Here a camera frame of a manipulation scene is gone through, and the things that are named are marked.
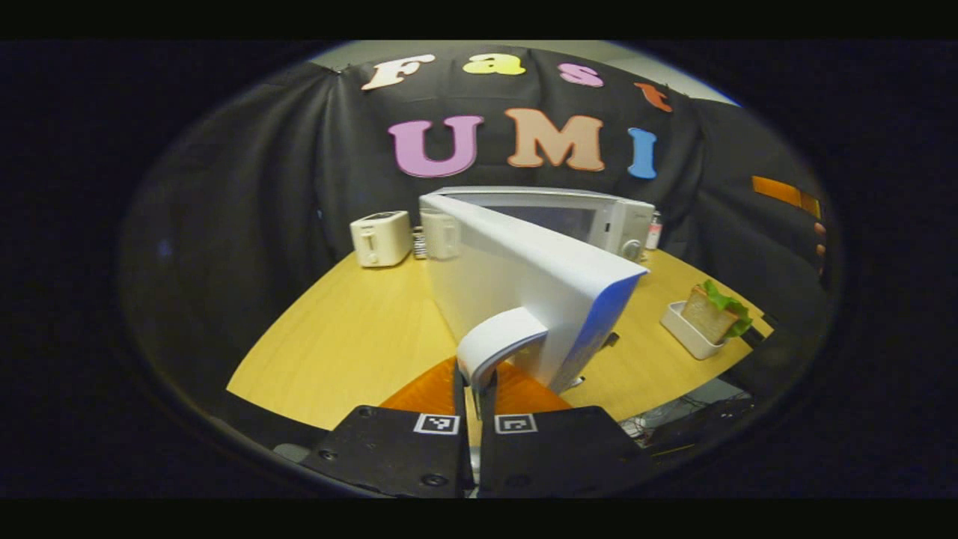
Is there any lettuce sandwich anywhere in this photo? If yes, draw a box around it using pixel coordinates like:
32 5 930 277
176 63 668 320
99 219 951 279
681 279 754 345

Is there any white microwave oven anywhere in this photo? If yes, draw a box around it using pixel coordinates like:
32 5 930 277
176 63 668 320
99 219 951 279
419 186 658 394

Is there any tangle of cables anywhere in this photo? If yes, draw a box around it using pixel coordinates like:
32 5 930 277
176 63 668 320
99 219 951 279
621 378 753 450

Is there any white toaster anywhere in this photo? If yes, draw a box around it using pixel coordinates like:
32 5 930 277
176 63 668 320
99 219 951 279
350 210 414 268

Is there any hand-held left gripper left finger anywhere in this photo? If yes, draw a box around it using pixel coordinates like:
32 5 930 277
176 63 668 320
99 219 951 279
299 358 476 499

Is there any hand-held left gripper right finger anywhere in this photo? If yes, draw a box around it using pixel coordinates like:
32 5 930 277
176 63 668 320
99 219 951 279
479 362 659 499

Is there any black backdrop cloth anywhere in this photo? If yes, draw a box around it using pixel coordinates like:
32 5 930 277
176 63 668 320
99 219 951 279
120 45 835 435

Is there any white rectangular tray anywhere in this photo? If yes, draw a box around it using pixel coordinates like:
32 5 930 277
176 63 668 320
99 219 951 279
660 301 727 361

